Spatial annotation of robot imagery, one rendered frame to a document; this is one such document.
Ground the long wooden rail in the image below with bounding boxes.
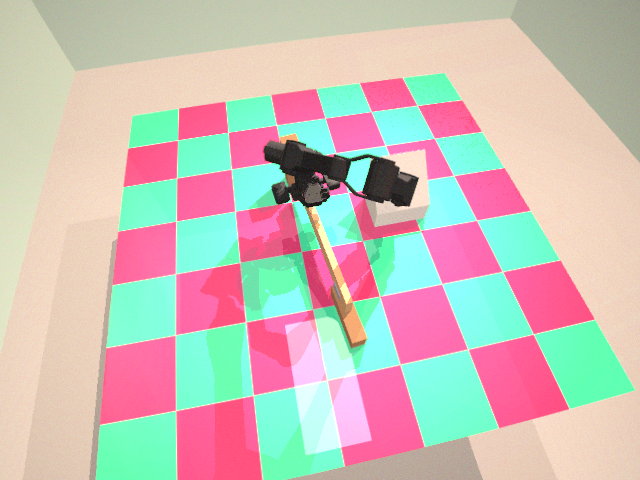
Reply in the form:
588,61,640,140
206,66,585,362
304,206,353,313

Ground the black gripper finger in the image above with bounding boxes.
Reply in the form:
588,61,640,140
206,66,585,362
292,194,305,206

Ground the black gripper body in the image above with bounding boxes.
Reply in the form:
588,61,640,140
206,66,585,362
271,172,340,205

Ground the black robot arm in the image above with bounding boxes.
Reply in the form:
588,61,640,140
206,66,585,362
262,139,419,208

